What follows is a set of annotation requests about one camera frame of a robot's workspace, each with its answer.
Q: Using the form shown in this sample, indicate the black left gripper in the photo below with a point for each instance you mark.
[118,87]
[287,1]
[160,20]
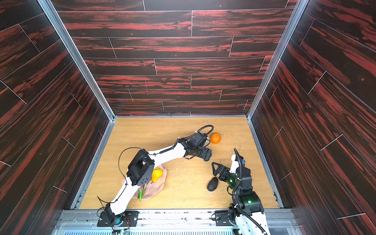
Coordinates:
[203,155]

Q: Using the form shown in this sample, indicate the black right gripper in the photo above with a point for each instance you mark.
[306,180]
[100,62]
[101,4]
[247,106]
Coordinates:
[222,172]

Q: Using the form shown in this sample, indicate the dark avocado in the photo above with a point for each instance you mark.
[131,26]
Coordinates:
[213,184]

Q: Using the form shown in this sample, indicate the orange mandarin fruit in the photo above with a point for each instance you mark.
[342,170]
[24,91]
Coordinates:
[215,138]

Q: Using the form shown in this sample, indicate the yellow pear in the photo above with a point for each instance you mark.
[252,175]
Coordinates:
[156,174]

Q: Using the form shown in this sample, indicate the red dragon fruit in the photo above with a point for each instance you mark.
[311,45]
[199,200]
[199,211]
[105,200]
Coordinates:
[142,190]

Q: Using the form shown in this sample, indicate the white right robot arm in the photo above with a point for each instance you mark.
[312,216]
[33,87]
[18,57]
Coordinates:
[246,211]

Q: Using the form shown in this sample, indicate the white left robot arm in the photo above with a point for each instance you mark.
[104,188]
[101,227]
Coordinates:
[141,167]

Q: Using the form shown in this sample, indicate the pink wavy fruit bowl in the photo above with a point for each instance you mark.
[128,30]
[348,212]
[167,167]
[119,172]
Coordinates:
[153,187]

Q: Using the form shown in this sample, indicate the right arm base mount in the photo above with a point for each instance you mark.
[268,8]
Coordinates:
[225,217]

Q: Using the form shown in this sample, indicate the aluminium front rail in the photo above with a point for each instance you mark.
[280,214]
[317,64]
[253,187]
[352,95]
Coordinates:
[171,222]

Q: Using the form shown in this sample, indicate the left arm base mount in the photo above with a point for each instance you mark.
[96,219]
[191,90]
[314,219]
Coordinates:
[125,219]

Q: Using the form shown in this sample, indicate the aluminium corner post right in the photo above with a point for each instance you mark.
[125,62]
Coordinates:
[295,17]

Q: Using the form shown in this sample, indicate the aluminium corner post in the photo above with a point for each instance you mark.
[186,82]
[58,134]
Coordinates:
[55,20]
[295,17]

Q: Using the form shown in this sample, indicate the aluminium corner post left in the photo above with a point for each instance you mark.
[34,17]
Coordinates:
[55,20]

